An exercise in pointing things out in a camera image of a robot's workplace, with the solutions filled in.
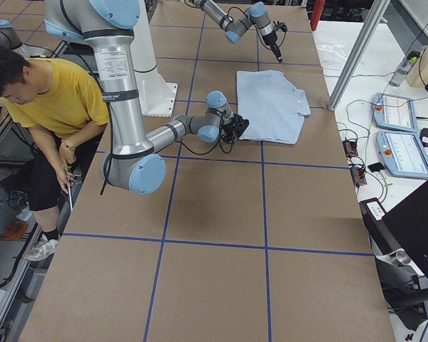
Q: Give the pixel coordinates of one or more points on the red cylinder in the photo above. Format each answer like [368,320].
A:
[316,14]

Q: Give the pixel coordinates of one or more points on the near blue teach pendant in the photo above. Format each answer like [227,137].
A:
[402,154]

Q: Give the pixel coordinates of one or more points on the black device with label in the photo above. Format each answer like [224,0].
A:
[372,212]

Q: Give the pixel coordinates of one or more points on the far blue teach pendant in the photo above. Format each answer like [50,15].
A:
[394,112]

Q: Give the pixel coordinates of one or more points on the orange box on floor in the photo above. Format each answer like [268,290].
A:
[15,230]

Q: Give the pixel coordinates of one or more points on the aluminium frame post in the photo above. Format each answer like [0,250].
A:
[365,35]

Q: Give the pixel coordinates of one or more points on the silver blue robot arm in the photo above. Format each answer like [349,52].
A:
[255,16]
[133,163]

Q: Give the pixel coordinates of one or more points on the light blue button-up shirt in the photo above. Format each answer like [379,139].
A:
[275,108]

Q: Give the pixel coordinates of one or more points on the blue teach pendant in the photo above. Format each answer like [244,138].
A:
[402,154]
[394,112]

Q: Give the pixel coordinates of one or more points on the black laptop screen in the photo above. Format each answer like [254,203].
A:
[408,224]

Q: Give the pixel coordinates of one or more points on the person in yellow shirt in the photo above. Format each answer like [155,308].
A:
[61,106]

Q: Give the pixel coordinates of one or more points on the clear plastic bag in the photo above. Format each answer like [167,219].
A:
[333,55]

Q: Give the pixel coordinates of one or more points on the brown table cover mat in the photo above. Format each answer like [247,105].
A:
[254,242]

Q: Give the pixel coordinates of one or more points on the black monitor stand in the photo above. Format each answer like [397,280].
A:
[403,288]

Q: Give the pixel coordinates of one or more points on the green handled tool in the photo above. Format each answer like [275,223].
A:
[69,174]

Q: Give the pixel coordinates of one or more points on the white sneaker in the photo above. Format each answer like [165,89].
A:
[42,250]

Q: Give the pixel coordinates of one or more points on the black power adapter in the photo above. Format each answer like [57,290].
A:
[424,136]

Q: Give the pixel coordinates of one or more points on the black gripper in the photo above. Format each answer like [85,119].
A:
[229,129]
[271,42]

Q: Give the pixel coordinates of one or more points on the clear water bottle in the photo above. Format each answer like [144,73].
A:
[404,68]

